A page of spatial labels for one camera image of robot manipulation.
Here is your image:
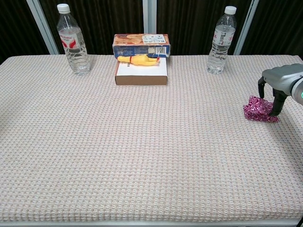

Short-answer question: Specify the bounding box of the clear bottle with white label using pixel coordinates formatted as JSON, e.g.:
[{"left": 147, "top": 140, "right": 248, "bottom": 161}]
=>
[{"left": 206, "top": 6, "right": 237, "bottom": 74}]

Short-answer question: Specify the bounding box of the grey metal frame post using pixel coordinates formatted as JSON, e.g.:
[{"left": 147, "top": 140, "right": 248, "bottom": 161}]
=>
[
  {"left": 233, "top": 0, "right": 260, "bottom": 55},
  {"left": 26, "top": 0, "right": 60, "bottom": 55},
  {"left": 142, "top": 0, "right": 157, "bottom": 34}
]

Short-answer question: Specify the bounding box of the orange blue snack box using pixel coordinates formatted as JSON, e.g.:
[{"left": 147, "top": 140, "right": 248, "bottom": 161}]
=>
[{"left": 112, "top": 33, "right": 171, "bottom": 59}]

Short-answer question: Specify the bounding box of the dark brown pleated curtain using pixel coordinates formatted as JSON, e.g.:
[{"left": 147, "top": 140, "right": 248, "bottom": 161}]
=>
[
  {"left": 0, "top": 0, "right": 50, "bottom": 64},
  {"left": 39, "top": 0, "right": 145, "bottom": 55},
  {"left": 156, "top": 0, "right": 249, "bottom": 55},
  {"left": 241, "top": 0, "right": 303, "bottom": 60}
]

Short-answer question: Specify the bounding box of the flat white brown box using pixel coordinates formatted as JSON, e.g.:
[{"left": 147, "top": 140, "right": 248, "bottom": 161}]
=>
[{"left": 115, "top": 58, "right": 169, "bottom": 86}]

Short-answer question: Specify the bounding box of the pink woven tablecloth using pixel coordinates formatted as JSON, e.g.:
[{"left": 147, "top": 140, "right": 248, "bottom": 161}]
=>
[{"left": 0, "top": 54, "right": 303, "bottom": 223}]

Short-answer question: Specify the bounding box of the clear bottle with red label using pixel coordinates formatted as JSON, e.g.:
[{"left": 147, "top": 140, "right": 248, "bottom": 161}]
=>
[{"left": 56, "top": 3, "right": 91, "bottom": 75}]

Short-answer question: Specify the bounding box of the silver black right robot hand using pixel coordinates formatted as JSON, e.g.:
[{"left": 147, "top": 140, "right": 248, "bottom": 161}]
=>
[{"left": 257, "top": 63, "right": 303, "bottom": 117}]

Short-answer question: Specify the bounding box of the yellow rubber chicken toy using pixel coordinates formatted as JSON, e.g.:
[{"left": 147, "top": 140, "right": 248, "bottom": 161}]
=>
[{"left": 117, "top": 53, "right": 161, "bottom": 67}]

